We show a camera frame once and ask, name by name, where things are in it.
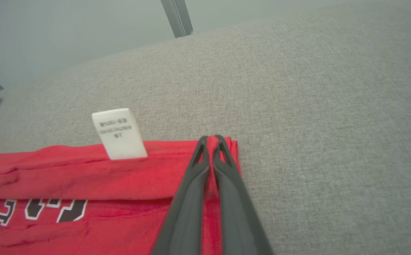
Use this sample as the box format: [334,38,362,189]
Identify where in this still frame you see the red basketball jersey white sleeves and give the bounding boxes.
[0,108,243,255]

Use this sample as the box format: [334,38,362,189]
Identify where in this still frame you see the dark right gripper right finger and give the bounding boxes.
[213,135,274,255]

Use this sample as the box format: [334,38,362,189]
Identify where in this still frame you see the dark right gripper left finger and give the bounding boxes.
[151,136,212,255]

